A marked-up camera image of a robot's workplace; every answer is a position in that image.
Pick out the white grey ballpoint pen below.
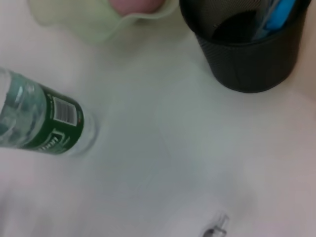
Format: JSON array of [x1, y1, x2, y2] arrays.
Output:
[[201, 212, 231, 237]]

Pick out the green glass fruit plate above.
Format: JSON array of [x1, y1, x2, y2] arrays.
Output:
[[27, 0, 180, 46]]

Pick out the clear green-label water bottle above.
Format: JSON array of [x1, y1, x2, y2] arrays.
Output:
[[0, 68, 98, 157]]

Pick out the blue scissors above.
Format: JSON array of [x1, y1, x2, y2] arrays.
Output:
[[254, 0, 301, 40]]

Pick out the pink peach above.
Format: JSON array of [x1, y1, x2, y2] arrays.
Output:
[[108, 0, 166, 14]]

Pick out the black mesh pen holder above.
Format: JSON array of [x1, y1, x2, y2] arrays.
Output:
[[179, 0, 311, 94]]

